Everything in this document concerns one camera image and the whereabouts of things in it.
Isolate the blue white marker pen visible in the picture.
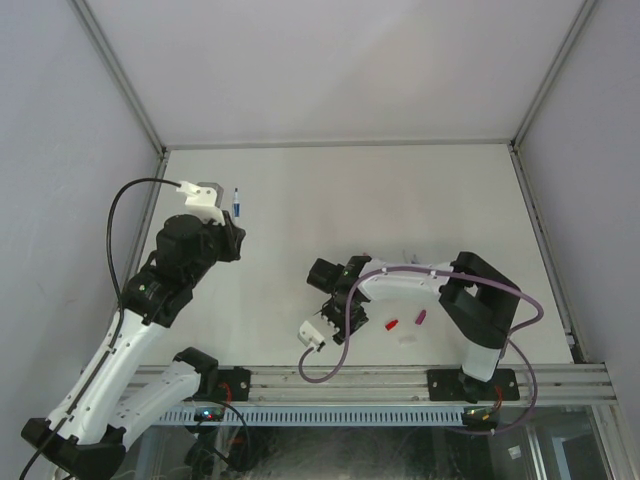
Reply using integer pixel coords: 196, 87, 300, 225
232, 188, 241, 220

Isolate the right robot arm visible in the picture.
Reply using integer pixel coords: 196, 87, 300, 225
298, 252, 520, 403

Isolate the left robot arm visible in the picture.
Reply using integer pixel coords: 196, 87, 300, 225
21, 210, 246, 479

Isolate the clear pen cap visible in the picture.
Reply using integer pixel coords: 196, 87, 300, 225
398, 335, 417, 348

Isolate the purple pen cap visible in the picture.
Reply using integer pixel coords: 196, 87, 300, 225
415, 310, 426, 325

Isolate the red cap lower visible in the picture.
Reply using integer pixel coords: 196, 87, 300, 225
385, 319, 399, 331

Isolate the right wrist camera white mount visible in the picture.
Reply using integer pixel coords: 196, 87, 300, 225
298, 317, 334, 352

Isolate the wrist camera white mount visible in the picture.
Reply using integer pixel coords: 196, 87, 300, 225
298, 317, 334, 352
176, 181, 225, 225

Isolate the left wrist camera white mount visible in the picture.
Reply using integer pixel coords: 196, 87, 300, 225
176, 181, 225, 225

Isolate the blue cable duct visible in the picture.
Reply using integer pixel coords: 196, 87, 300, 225
154, 405, 465, 427

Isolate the black camera cable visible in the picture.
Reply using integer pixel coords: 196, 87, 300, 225
19, 178, 182, 480

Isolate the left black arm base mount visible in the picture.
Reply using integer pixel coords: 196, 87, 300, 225
213, 367, 252, 403

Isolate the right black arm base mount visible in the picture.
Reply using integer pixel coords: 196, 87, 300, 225
426, 368, 520, 403

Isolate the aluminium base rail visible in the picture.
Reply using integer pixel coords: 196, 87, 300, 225
79, 363, 619, 405

